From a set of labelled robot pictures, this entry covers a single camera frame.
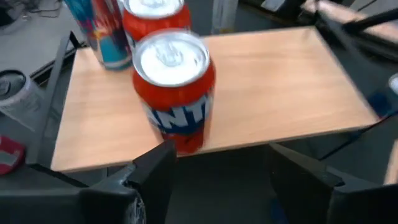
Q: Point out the Red Bull energy drink can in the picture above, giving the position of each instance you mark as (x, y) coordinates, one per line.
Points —
(394, 85)
(105, 40)

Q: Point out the wooden shelf black metal legs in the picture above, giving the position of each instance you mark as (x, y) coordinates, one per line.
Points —
(264, 93)

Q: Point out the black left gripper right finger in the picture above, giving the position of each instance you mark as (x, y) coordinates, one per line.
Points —
(298, 183)

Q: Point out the red Fanta soda can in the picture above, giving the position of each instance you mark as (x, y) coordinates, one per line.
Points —
(174, 102)
(155, 25)

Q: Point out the tall white can black lid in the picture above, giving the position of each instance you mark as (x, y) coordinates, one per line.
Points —
(18, 99)

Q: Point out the pink white sparkling water can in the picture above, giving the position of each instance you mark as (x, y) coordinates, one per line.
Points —
(11, 155)

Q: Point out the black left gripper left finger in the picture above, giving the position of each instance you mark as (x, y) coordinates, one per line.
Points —
(155, 180)

